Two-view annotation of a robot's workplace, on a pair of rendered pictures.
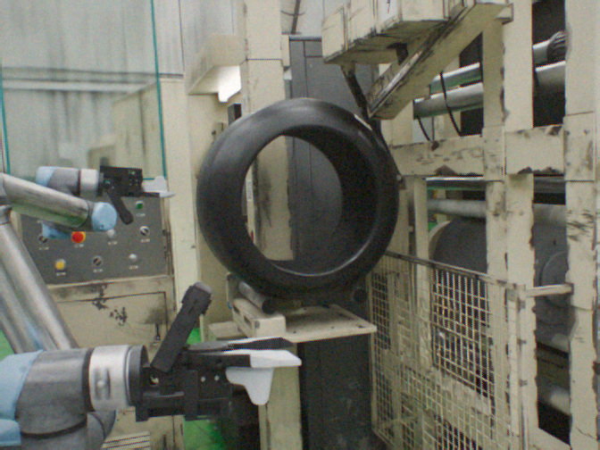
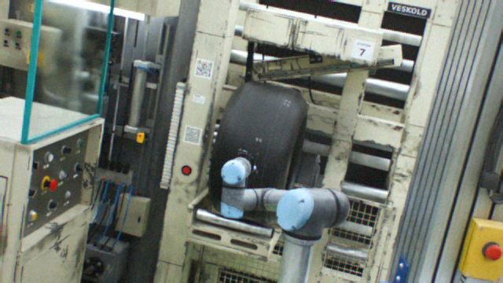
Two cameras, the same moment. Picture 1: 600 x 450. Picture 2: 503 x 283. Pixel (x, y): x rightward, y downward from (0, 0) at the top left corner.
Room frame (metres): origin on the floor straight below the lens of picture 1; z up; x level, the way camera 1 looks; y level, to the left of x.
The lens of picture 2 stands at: (0.72, 2.55, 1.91)
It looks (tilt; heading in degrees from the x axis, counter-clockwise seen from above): 14 degrees down; 296
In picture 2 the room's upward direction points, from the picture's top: 11 degrees clockwise
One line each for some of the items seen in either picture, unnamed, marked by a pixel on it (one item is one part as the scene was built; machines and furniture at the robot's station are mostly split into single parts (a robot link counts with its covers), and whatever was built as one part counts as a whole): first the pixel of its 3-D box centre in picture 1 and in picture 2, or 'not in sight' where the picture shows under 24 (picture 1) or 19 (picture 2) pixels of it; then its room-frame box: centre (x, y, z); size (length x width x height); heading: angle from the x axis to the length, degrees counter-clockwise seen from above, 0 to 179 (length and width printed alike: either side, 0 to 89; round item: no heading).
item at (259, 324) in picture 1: (256, 315); (230, 237); (1.92, 0.15, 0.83); 0.36 x 0.09 x 0.06; 17
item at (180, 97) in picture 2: not in sight; (174, 135); (2.27, 0.17, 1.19); 0.05 x 0.04 x 0.48; 107
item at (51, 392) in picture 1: (49, 385); not in sight; (0.73, 0.31, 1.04); 0.11 x 0.08 x 0.09; 95
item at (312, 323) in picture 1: (300, 322); (236, 234); (1.96, 0.02, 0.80); 0.37 x 0.36 x 0.02; 107
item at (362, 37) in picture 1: (392, 21); (313, 35); (1.92, -0.30, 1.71); 0.61 x 0.25 x 0.15; 17
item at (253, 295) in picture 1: (255, 295); (234, 222); (1.91, 0.15, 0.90); 0.35 x 0.05 x 0.05; 17
